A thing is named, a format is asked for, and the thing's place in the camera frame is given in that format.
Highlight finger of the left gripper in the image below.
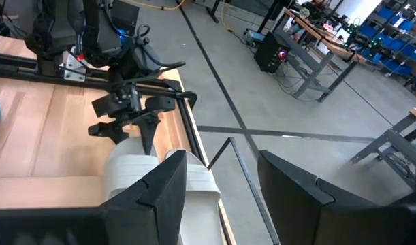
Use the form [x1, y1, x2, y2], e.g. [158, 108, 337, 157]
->
[133, 114, 161, 156]
[87, 118, 131, 146]

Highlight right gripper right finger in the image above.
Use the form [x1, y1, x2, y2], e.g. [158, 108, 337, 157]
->
[257, 150, 377, 245]

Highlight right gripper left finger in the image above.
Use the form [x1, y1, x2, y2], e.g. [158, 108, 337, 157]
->
[100, 149, 188, 245]

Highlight wooden workbench metal legs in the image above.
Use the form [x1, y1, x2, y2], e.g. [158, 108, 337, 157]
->
[349, 107, 416, 191]
[274, 6, 369, 103]

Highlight blue floor device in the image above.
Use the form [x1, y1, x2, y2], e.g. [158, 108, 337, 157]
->
[244, 28, 265, 48]

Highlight black computer tower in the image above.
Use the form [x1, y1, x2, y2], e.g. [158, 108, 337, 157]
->
[253, 31, 291, 74]

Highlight blue bin storage rack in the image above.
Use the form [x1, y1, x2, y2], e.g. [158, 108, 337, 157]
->
[359, 3, 416, 79]

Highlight black metal frame shelf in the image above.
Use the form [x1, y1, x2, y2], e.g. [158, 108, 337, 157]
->
[206, 136, 281, 245]

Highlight silver metal bracket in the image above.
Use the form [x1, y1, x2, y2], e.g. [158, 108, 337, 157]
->
[59, 50, 88, 83]

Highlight yellow floor cable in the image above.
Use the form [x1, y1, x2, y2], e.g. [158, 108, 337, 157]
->
[219, 0, 235, 34]
[125, 0, 188, 11]

